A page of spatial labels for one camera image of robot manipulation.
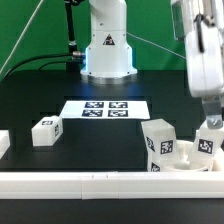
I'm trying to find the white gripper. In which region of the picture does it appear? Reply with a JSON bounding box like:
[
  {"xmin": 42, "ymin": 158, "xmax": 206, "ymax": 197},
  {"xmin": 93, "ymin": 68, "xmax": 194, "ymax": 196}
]
[{"xmin": 185, "ymin": 22, "xmax": 224, "ymax": 129}]

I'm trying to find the thin grey rod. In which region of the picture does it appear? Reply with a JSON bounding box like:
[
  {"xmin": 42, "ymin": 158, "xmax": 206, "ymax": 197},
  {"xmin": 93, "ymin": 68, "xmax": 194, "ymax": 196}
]
[{"xmin": 0, "ymin": 0, "xmax": 45, "ymax": 75}]

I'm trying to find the thin grey wire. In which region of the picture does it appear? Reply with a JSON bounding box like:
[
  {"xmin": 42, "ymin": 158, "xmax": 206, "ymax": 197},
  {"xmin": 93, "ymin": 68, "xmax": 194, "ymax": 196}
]
[{"xmin": 126, "ymin": 31, "xmax": 188, "ymax": 61}]

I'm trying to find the black vertical pole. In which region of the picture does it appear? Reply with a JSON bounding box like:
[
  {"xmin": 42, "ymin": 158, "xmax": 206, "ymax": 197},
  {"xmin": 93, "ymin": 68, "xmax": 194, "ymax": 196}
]
[{"xmin": 64, "ymin": 0, "xmax": 80, "ymax": 72}]

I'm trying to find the white U-shaped fence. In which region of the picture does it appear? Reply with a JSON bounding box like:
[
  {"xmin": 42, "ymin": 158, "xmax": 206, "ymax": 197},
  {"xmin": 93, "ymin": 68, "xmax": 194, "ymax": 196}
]
[{"xmin": 0, "ymin": 128, "xmax": 224, "ymax": 200}]

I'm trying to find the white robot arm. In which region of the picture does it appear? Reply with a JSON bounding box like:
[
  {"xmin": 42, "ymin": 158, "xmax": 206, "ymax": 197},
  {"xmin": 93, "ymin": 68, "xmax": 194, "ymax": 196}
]
[{"xmin": 81, "ymin": 0, "xmax": 224, "ymax": 129}]

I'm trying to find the black cable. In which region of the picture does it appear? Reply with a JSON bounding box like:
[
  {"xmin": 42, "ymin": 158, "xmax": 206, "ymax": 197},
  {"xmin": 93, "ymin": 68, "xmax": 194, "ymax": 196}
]
[
  {"xmin": 2, "ymin": 53, "xmax": 75, "ymax": 80},
  {"xmin": 38, "ymin": 59, "xmax": 83, "ymax": 71}
]

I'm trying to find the black cable upper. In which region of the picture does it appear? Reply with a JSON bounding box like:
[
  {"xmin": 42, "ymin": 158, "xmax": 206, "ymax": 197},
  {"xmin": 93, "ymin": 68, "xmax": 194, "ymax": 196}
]
[{"xmin": 2, "ymin": 53, "xmax": 75, "ymax": 80}]

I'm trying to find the white marker sheet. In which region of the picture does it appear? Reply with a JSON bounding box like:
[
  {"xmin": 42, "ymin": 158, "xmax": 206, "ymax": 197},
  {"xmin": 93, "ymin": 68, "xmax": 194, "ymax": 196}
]
[{"xmin": 60, "ymin": 100, "xmax": 150, "ymax": 119}]

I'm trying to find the black cable lower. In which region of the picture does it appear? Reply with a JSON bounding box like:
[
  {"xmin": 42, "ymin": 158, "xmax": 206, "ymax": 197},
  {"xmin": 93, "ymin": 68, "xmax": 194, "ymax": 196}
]
[{"xmin": 38, "ymin": 59, "xmax": 83, "ymax": 71}]

